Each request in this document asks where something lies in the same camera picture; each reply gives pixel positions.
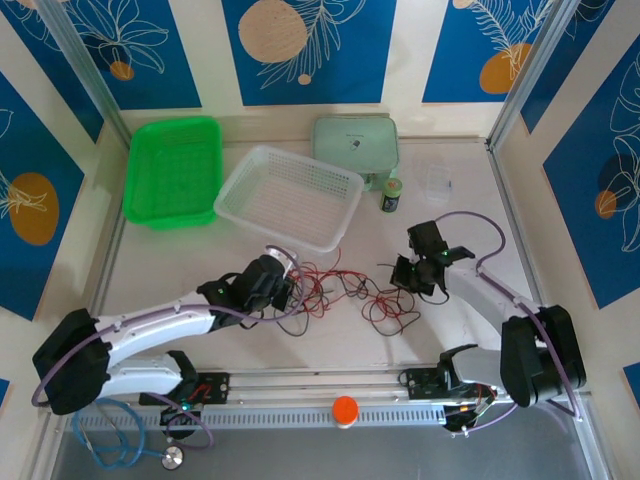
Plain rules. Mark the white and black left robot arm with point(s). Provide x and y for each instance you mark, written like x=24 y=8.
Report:
x=150 y=325

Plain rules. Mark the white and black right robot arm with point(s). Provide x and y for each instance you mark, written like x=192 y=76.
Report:
x=540 y=350

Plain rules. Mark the small green jar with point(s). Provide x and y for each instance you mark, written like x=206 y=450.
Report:
x=391 y=196

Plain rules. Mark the white plastic basket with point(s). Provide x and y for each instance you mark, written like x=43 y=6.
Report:
x=290 y=200

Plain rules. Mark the clear plastic box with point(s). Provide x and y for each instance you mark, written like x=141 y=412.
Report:
x=435 y=179

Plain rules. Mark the orange button cap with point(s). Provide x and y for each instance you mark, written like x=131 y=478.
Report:
x=345 y=409

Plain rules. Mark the mint green zip case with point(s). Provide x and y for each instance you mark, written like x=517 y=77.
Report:
x=355 y=145

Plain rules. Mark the green plastic basket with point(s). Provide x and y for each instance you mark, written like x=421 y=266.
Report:
x=170 y=170

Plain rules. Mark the blue stethoscope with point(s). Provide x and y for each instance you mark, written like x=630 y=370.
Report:
x=172 y=457

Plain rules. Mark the clear plastic tube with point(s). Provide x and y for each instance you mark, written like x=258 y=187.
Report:
x=85 y=75

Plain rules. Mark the aluminium mounting rail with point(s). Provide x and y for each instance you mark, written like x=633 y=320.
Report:
x=310 y=385

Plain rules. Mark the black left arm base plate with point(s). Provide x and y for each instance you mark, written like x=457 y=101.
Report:
x=215 y=387

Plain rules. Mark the aluminium table edge rail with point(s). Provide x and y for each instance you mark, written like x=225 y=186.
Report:
x=100 y=280
x=520 y=240

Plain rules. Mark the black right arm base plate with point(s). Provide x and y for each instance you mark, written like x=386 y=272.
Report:
x=420 y=382

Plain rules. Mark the blue floral wall poster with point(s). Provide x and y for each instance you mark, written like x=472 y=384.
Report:
x=165 y=75
x=55 y=85
x=460 y=60
x=350 y=50
x=3 y=392
x=45 y=150
x=575 y=200
x=575 y=75
x=632 y=382

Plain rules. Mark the aluminium frame post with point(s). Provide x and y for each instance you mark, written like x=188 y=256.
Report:
x=525 y=75

